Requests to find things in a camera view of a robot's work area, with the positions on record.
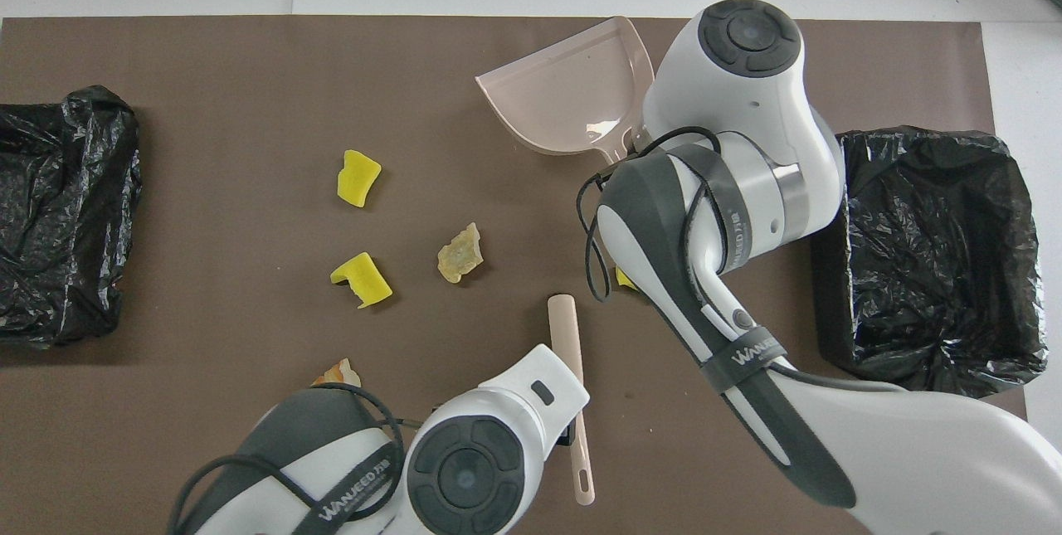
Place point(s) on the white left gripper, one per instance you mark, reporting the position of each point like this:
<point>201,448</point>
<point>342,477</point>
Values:
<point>548,386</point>

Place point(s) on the beige hand brush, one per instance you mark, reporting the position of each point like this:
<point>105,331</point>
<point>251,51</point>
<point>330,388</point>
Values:
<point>564,328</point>

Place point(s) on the yellow sponge piece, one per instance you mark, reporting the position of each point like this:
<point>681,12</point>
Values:
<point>624,278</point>
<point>357,178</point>
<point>365,278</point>

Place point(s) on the tan bread chunk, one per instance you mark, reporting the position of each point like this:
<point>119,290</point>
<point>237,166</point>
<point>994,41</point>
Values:
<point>460,257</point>

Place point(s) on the orange striped croissant piece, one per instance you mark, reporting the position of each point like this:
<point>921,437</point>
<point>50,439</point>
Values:
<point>340,373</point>

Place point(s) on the beige plastic dustpan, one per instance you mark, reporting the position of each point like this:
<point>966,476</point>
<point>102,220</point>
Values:
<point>564,95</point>

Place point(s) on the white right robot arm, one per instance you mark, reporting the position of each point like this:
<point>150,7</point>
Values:
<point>747,104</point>

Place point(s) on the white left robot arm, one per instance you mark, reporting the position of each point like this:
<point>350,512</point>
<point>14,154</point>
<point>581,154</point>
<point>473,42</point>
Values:
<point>465,477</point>

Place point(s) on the black bag lined bin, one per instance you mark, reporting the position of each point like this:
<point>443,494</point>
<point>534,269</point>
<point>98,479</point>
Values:
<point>83,153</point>
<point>937,253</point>

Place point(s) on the brown table mat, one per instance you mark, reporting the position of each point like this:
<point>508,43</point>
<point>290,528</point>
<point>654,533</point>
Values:
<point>249,70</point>

